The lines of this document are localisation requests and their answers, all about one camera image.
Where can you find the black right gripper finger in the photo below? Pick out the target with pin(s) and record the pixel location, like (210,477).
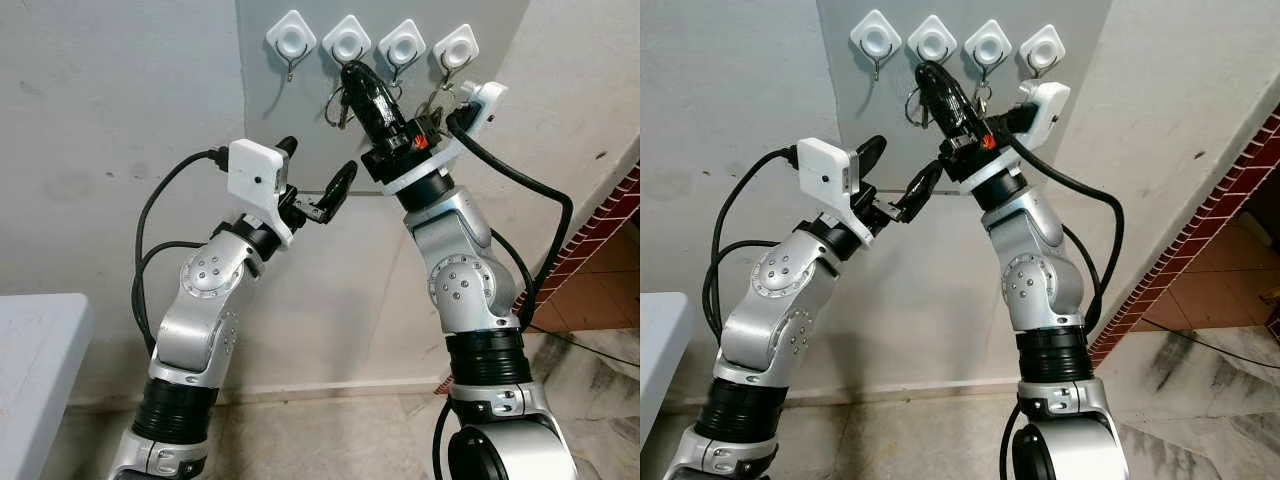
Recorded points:
(375,105)
(950,103)

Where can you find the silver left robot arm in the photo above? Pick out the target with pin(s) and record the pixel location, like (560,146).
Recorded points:
(195,320)
(775,320)

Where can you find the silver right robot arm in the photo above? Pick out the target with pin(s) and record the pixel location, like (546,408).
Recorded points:
(1045,290)
(465,290)

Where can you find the hanging silver keys bunch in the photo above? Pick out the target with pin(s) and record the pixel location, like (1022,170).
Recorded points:
(440,100)

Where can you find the small hanging silver key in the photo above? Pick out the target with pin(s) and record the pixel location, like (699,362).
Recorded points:
(983,97)

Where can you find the red brick tile edging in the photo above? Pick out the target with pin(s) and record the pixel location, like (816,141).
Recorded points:
(590,235)
(1180,230)

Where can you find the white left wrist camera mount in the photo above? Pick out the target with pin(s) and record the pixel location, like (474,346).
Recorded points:
(825,175)
(255,175)

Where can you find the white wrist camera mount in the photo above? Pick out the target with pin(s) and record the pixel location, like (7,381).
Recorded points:
(825,175)
(255,175)
(485,105)
(1045,105)

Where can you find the grey wall panel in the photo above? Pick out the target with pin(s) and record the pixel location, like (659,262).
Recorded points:
(840,110)
(260,110)

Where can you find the white diamond adhesive wall hook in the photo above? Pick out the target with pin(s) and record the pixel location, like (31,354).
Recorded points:
(988,45)
(932,40)
(347,42)
(1042,48)
(876,38)
(291,40)
(402,46)
(456,47)

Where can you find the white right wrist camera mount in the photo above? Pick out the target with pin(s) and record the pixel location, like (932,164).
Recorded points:
(1045,105)
(485,105)

